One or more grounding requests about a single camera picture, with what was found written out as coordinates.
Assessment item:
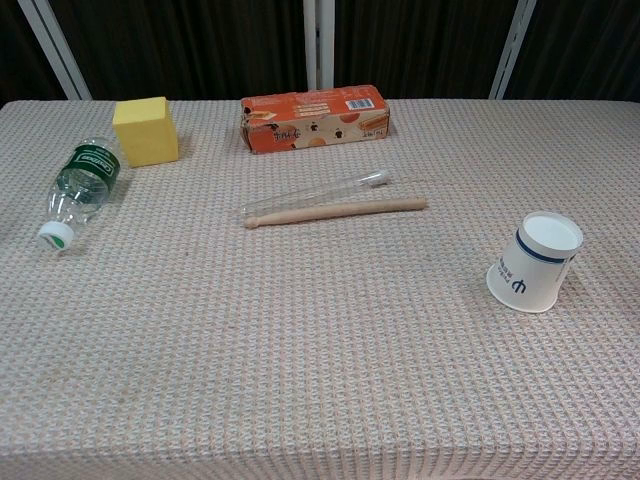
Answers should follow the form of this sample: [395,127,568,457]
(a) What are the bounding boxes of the white paper cup blue print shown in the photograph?
[486,210,585,314]

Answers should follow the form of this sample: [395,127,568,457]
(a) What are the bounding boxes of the wooden drumstick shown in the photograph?
[244,197,428,230]

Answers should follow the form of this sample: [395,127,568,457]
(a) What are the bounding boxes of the clear glass test tube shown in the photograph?
[248,169,391,217]

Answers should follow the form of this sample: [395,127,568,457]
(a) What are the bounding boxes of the pink waffle-weave tablecloth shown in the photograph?
[0,98,640,480]

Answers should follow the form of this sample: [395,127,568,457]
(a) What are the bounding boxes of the orange cardboard snack box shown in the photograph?
[240,84,391,157]

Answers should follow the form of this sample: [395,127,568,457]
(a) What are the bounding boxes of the yellow sponge block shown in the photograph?
[112,96,180,169]

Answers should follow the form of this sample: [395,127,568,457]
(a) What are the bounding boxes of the dark pleated curtain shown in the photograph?
[0,0,640,108]

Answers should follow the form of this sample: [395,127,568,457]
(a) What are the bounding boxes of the clear plastic water bottle green label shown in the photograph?
[38,137,123,251]

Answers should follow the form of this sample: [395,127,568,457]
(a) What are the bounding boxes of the white metal frame post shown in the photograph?
[302,0,336,92]
[488,0,538,101]
[17,0,93,101]

